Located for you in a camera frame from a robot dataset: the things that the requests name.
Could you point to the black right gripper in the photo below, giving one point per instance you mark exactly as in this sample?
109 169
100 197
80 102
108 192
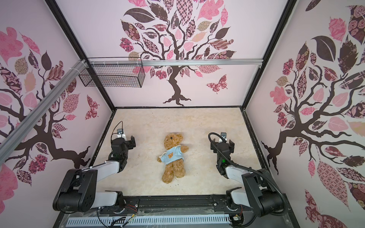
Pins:
215 146

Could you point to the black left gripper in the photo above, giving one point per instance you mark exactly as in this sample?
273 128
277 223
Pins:
131 143

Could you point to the brown plush teddy bear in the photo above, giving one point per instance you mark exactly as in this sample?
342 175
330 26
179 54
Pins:
175 169

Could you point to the light blue teddy shirt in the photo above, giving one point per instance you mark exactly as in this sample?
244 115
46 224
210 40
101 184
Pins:
171 155

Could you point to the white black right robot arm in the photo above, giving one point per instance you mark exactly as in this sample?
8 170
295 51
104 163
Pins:
259 192

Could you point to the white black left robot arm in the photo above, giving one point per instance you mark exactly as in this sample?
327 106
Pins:
78 191

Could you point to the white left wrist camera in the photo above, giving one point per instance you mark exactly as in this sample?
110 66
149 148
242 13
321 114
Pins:
121 133

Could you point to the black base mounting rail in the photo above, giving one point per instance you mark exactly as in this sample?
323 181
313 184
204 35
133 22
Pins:
240 216

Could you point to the white slotted cable duct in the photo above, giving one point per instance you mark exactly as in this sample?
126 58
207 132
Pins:
119 221

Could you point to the black wire mesh basket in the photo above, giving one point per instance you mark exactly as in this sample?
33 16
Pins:
113 72

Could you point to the aluminium rail back wall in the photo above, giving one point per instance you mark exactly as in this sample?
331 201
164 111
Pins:
156 63

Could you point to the aluminium rail wall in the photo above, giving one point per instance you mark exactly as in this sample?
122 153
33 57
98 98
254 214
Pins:
9 145
156 63

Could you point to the aluminium rail left wall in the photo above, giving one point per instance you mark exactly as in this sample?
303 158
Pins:
9 145

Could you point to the black corner frame post left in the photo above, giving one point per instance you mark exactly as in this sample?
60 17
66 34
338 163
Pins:
57 13

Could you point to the black corner frame post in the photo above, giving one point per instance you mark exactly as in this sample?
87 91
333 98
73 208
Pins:
57 13
283 20

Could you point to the black corner frame post right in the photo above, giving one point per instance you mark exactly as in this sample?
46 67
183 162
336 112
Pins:
283 20

